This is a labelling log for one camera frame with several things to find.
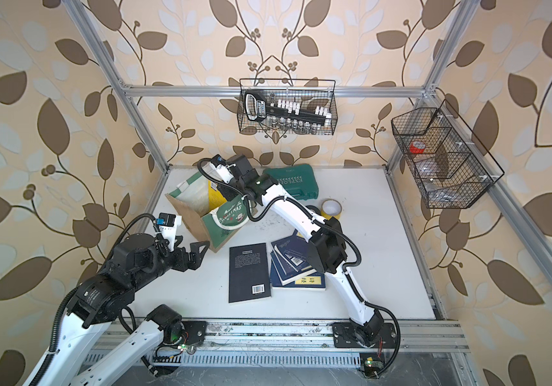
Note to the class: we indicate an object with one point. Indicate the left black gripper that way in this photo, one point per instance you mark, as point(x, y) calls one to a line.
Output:
point(194, 259)

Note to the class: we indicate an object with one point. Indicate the black cover book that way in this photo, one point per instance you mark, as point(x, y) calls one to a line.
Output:
point(248, 273)

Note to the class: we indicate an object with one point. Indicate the navy blue book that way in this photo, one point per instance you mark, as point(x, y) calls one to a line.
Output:
point(292, 246)
point(286, 271)
point(314, 281)

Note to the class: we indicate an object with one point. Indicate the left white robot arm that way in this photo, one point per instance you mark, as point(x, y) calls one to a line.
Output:
point(89, 310)

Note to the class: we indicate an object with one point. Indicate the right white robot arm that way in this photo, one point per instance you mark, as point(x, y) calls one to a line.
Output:
point(330, 252)

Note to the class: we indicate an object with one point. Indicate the green plastic tool case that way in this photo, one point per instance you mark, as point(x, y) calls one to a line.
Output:
point(299, 181)

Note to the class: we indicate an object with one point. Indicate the black socket set holder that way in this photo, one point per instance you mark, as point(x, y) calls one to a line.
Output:
point(283, 113)

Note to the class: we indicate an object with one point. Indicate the yellow tape roll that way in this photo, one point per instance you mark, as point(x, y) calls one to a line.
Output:
point(331, 208)

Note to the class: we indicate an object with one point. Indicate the red tape roll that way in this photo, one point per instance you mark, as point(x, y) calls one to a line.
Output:
point(417, 147)

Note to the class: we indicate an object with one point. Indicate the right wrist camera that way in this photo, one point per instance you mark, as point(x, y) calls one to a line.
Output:
point(219, 165)

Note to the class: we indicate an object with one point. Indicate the back black wire basket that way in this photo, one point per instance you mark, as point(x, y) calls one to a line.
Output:
point(315, 91)

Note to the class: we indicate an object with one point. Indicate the side black wire basket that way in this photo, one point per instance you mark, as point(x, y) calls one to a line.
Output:
point(456, 168)

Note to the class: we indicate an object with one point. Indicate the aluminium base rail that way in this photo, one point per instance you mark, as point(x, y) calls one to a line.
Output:
point(325, 343)

